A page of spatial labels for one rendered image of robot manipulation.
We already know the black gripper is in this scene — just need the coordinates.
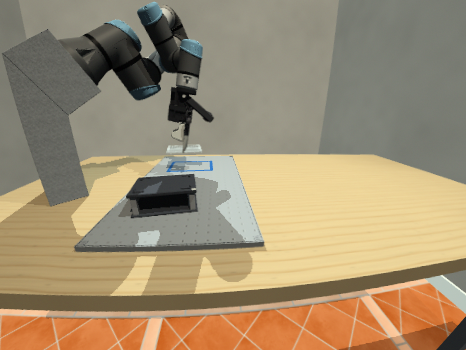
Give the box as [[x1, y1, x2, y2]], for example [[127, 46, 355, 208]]
[[168, 87, 196, 153]]

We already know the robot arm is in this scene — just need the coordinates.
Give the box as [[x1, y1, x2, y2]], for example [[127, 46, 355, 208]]
[[58, 2, 203, 100]]

